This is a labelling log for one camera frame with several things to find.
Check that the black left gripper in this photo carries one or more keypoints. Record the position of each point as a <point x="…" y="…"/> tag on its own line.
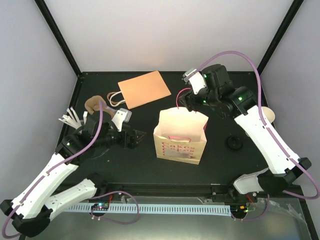
<point x="132" y="144"/>

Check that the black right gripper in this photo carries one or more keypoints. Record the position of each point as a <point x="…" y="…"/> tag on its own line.
<point x="191" y="104"/>

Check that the cream cakes paper bag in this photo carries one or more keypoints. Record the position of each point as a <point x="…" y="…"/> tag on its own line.
<point x="180" y="135"/>

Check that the brown pulp cup carriers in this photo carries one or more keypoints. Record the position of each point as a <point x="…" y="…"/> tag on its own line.
<point x="92" y="105"/>

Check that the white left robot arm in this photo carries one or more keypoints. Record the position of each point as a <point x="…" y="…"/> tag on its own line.
<point x="32" y="211"/>

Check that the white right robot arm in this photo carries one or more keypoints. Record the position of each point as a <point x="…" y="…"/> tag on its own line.
<point x="213" y="87"/>

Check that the plain brown paper bag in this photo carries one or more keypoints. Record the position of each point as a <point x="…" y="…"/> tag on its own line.
<point x="139" y="91"/>

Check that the black cup lid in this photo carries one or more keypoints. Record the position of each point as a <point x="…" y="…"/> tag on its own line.
<point x="234" y="143"/>

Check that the white straws bundle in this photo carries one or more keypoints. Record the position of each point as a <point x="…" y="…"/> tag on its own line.
<point x="72" y="119"/>

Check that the stack of paper cups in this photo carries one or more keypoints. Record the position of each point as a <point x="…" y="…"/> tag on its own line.
<point x="269" y="113"/>

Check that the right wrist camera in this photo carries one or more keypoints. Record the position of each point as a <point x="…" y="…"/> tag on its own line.
<point x="195" y="79"/>

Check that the light blue cable duct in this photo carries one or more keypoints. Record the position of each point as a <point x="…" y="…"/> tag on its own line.
<point x="156" y="209"/>

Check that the black frame post right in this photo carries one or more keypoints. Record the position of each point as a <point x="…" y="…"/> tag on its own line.
<point x="282" y="29"/>

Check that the black frame post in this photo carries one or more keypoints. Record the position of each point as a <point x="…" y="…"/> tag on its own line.
<point x="48" y="17"/>
<point x="282" y="29"/>

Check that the black frame post left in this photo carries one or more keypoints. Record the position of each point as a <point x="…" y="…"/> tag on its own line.
<point x="48" y="17"/>

